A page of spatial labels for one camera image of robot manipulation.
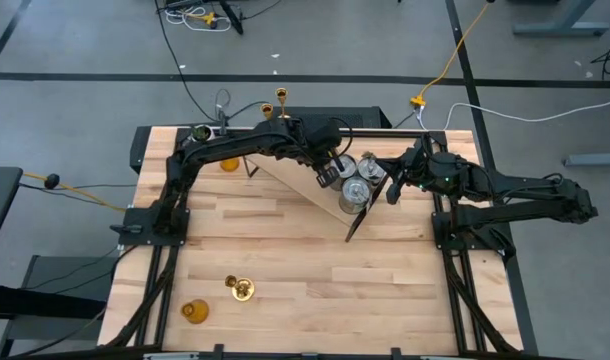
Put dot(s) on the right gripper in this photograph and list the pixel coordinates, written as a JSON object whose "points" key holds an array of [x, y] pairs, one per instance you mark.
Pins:
{"points": [[417, 172]]}

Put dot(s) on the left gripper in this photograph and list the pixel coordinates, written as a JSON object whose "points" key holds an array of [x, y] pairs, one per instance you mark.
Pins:
{"points": [[322, 155]]}

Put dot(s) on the silver scented candle tin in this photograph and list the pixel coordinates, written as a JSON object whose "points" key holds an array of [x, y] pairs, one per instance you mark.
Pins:
{"points": [[355, 195], [371, 170], [346, 167]]}

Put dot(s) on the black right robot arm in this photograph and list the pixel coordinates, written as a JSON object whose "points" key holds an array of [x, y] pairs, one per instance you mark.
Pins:
{"points": [[535, 192]]}

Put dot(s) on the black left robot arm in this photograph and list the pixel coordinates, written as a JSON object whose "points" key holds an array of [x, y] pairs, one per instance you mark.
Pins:
{"points": [[225, 145]]}

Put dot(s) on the amber glass candle holder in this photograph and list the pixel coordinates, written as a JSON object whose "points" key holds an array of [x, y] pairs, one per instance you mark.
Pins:
{"points": [[230, 165], [197, 312]]}

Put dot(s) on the wooden shelf riser black legs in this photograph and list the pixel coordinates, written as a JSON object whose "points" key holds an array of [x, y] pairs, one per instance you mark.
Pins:
{"points": [[295, 182]]}

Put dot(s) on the black control box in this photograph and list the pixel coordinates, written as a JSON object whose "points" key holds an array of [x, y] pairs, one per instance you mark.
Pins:
{"points": [[365, 117]]}

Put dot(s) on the white pot with green plant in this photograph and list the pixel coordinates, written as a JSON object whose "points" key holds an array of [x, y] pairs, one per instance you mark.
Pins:
{"points": [[201, 132]]}

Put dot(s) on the black stand leg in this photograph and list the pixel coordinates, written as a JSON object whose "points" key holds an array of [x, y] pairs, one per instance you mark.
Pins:
{"points": [[232, 19]]}

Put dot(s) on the black clamp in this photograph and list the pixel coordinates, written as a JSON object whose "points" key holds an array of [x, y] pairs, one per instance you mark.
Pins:
{"points": [[218, 351], [395, 354]]}

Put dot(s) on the grey metal table foot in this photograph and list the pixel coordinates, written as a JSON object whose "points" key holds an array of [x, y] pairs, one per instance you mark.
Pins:
{"points": [[595, 160], [560, 29]]}

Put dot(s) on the silver aluminium bar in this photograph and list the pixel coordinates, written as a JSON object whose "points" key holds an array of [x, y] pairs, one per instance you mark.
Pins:
{"points": [[170, 356]]}

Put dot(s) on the grey metal stand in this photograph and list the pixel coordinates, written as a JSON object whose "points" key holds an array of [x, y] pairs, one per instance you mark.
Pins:
{"points": [[55, 270]]}

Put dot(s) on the black beam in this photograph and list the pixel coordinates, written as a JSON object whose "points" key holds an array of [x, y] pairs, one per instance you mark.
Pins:
{"points": [[35, 300]]}

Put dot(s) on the black side table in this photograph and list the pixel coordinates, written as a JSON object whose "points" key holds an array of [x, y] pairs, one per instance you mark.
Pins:
{"points": [[0, 200]]}

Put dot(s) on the black aluminium rig frame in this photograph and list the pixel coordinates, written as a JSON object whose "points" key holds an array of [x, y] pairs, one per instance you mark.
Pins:
{"points": [[162, 320]]}

